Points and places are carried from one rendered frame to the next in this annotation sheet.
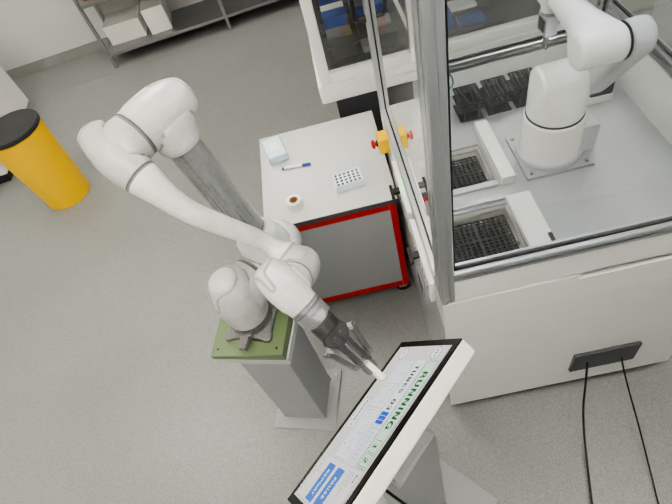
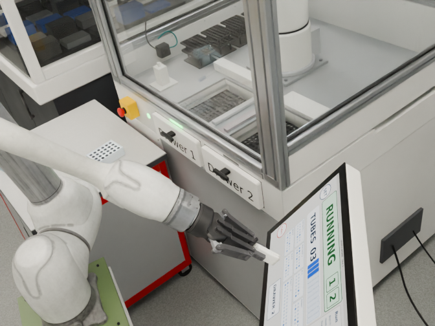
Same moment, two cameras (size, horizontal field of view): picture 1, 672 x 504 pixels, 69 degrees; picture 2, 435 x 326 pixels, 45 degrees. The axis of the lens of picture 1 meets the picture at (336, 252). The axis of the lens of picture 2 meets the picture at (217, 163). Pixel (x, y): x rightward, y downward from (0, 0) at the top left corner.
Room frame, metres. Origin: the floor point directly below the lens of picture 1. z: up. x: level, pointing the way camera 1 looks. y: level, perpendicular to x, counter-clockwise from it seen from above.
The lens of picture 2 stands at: (-0.03, 0.59, 2.00)
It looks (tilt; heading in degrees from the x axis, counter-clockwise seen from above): 39 degrees down; 321
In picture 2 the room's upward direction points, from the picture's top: 10 degrees counter-clockwise
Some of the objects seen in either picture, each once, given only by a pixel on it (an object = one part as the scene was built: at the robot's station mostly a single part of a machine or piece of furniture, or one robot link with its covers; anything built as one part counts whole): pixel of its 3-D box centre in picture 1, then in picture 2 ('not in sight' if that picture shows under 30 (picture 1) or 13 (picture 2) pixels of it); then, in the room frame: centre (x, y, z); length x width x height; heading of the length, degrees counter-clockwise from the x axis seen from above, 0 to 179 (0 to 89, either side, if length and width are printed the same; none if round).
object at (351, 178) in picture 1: (348, 179); (105, 154); (1.57, -0.15, 0.78); 0.12 x 0.08 x 0.04; 89
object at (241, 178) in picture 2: (422, 259); (231, 176); (0.98, -0.27, 0.87); 0.29 x 0.02 x 0.11; 173
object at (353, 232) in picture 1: (338, 218); (94, 219); (1.73, -0.07, 0.38); 0.62 x 0.58 x 0.76; 173
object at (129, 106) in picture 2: (382, 142); (128, 108); (1.62, -0.34, 0.88); 0.07 x 0.05 x 0.07; 173
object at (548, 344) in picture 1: (521, 249); (287, 176); (1.18, -0.79, 0.40); 1.03 x 0.95 x 0.80; 173
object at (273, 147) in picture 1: (274, 149); not in sight; (1.93, 0.12, 0.78); 0.15 x 0.10 x 0.04; 5
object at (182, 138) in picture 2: (402, 195); (177, 138); (1.29, -0.31, 0.87); 0.29 x 0.02 x 0.11; 173
